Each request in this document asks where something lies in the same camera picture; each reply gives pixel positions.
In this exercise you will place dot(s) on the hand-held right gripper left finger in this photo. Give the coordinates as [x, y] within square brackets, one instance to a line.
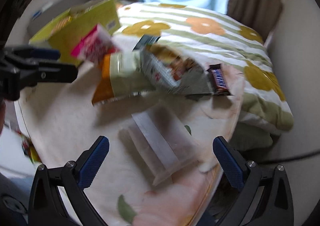
[93, 161]

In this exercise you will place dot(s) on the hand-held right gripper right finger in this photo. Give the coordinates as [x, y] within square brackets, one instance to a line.
[228, 163]

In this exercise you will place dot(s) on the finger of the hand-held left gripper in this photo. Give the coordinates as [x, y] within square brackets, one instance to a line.
[45, 53]
[55, 73]

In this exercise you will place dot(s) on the yellow-green cardboard box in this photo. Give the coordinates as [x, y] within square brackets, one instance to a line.
[75, 25]

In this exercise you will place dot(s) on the pink snack packet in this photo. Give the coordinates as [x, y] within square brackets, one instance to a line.
[93, 44]

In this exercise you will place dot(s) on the clear plastic packet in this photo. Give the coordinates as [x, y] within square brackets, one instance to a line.
[160, 141]

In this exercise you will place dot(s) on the colourful packet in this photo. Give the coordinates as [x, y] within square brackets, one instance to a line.
[30, 147]

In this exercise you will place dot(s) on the green and orange snack bag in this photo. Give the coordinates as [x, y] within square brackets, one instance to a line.
[122, 78]

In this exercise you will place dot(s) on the brown chocolate bar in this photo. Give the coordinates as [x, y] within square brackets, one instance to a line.
[218, 79]

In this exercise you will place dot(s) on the silver snack bag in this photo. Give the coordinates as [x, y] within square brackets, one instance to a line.
[172, 70]

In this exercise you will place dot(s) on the striped floral blanket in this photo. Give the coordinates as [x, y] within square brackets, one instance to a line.
[225, 38]

